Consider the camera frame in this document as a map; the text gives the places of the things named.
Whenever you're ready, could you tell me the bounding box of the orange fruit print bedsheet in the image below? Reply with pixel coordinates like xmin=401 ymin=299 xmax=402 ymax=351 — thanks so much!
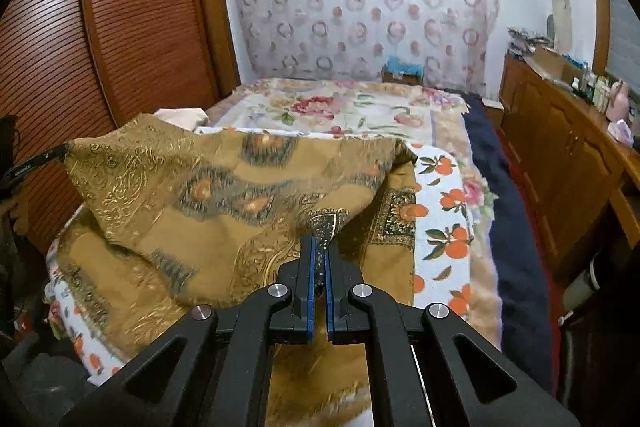
xmin=45 ymin=127 xmax=476 ymax=388

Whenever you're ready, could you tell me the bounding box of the dark blue blanket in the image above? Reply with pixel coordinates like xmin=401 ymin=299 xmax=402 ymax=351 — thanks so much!
xmin=462 ymin=94 xmax=556 ymax=393

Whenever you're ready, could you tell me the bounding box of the brown cardboard box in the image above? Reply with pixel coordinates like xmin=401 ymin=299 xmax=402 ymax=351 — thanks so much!
xmin=530 ymin=46 xmax=581 ymax=80

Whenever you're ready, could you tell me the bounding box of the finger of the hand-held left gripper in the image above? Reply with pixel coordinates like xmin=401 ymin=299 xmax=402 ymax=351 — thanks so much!
xmin=7 ymin=144 xmax=71 ymax=182

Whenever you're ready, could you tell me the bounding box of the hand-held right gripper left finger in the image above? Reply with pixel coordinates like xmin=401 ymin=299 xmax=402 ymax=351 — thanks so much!
xmin=60 ymin=234 xmax=321 ymax=427

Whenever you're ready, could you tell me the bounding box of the grey window blind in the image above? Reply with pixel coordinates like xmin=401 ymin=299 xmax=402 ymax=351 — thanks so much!
xmin=607 ymin=0 xmax=640 ymax=92

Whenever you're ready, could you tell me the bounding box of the pink thermos bottle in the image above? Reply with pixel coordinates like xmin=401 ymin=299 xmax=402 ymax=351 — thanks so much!
xmin=606 ymin=80 xmax=632 ymax=122

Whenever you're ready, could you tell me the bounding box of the wooden louvered wardrobe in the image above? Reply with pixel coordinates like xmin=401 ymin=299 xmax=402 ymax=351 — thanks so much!
xmin=0 ymin=0 xmax=241 ymax=258

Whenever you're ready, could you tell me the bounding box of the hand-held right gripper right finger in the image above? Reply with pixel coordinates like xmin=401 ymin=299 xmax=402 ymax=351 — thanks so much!
xmin=322 ymin=241 xmax=583 ymax=427

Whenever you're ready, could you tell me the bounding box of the long wooden cabinet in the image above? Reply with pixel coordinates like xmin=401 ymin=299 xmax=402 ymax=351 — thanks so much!
xmin=500 ymin=52 xmax=640 ymax=288

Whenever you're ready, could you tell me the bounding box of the stack of folded clothes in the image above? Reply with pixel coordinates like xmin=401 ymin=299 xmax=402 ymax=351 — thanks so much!
xmin=507 ymin=26 xmax=551 ymax=58

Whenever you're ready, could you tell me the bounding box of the brown patterned garment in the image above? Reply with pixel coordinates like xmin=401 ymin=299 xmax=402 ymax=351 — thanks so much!
xmin=47 ymin=114 xmax=421 ymax=427

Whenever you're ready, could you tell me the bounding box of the floral blanket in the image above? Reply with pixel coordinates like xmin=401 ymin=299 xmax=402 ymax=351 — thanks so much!
xmin=205 ymin=77 xmax=503 ymax=343

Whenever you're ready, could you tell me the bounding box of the pink tissue box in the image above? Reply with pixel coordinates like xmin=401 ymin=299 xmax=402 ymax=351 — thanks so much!
xmin=612 ymin=119 xmax=636 ymax=142

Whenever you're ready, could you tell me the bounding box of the cardboard box with blue cloth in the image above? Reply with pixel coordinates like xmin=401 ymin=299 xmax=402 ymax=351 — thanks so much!
xmin=381 ymin=55 xmax=425 ymax=85

